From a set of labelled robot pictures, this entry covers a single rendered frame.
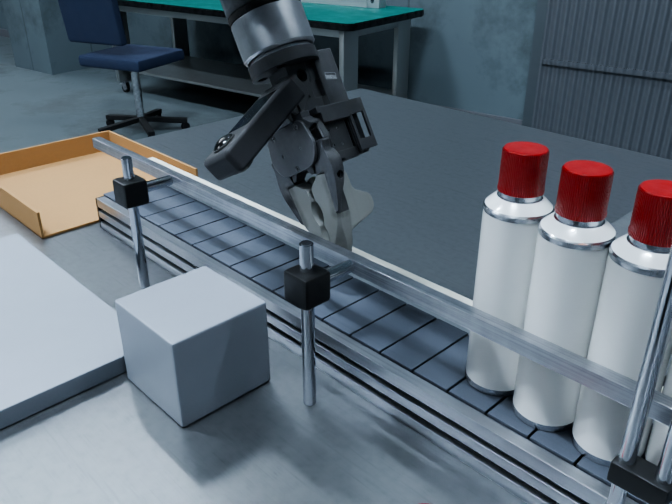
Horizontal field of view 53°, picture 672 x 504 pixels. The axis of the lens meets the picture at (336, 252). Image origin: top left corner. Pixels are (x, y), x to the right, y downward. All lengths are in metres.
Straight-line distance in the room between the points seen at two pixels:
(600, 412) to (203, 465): 0.31
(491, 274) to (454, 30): 4.10
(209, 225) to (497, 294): 0.45
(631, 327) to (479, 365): 0.14
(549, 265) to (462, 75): 4.13
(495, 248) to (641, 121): 3.69
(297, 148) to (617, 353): 0.35
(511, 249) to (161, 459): 0.33
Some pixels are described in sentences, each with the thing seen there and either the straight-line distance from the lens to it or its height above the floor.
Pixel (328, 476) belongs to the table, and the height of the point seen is 0.83.
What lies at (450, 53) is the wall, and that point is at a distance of 4.61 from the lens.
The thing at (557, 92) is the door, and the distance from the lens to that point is 4.30.
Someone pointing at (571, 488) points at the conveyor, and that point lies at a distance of 0.53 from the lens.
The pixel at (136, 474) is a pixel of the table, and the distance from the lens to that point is 0.59.
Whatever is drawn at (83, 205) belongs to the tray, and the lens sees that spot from 1.10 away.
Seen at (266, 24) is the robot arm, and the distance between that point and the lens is 0.67.
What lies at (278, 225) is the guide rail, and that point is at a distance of 0.66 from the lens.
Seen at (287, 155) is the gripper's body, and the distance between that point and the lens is 0.67.
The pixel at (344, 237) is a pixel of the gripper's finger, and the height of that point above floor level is 0.95.
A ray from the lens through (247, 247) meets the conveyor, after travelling 0.80.
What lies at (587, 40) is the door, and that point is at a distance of 4.20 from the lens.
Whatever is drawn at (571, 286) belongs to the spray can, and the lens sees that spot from 0.48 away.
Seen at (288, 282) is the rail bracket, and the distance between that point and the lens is 0.56.
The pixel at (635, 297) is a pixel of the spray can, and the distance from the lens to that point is 0.46.
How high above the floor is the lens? 1.23
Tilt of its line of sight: 27 degrees down
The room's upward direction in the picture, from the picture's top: straight up
